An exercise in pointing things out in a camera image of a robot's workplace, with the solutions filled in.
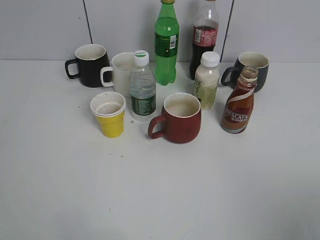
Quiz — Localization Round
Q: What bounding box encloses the green soda bottle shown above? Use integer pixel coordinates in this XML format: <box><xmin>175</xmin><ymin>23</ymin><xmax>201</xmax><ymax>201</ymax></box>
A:
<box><xmin>154</xmin><ymin>0</ymin><xmax>180</xmax><ymax>86</ymax></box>

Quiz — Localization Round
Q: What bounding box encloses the dark blue mug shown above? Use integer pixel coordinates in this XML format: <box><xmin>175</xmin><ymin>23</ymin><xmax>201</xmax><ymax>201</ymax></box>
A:
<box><xmin>220</xmin><ymin>51</ymin><xmax>269</xmax><ymax>93</ymax></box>

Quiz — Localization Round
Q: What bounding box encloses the black mug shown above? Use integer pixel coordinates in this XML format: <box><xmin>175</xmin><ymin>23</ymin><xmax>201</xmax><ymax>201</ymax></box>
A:
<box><xmin>64</xmin><ymin>44</ymin><xmax>110</xmax><ymax>88</ymax></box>

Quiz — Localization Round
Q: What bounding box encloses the brown Nescafe coffee bottle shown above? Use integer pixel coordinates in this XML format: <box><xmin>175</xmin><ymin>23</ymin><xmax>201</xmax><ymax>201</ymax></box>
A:
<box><xmin>221</xmin><ymin>66</ymin><xmax>259</xmax><ymax>134</ymax></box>

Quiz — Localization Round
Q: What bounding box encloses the red mug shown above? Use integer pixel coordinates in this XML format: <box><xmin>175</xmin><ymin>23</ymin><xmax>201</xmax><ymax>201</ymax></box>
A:
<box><xmin>147</xmin><ymin>92</ymin><xmax>202</xmax><ymax>144</ymax></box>

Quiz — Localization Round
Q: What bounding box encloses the yellow paper cup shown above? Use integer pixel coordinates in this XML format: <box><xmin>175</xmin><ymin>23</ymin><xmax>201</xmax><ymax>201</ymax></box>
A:
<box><xmin>90</xmin><ymin>91</ymin><xmax>126</xmax><ymax>138</ymax></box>

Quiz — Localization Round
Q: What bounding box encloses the clear water bottle green label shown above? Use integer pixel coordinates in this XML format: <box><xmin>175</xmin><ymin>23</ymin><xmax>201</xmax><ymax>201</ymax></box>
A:
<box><xmin>129</xmin><ymin>50</ymin><xmax>156</xmax><ymax>122</ymax></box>

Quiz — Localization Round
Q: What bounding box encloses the cola bottle red label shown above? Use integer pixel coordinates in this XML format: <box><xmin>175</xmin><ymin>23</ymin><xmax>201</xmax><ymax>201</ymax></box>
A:
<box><xmin>189</xmin><ymin>0</ymin><xmax>220</xmax><ymax>80</ymax></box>

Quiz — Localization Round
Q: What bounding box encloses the white-capped milky drink bottle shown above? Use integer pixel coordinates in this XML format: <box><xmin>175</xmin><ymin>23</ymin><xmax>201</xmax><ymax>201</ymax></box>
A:
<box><xmin>193</xmin><ymin>51</ymin><xmax>220</xmax><ymax>110</ymax></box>

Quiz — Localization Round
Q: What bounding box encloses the white mug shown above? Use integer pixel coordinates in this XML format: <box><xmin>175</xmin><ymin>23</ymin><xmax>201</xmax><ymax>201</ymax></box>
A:
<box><xmin>100</xmin><ymin>52</ymin><xmax>134</xmax><ymax>98</ymax></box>

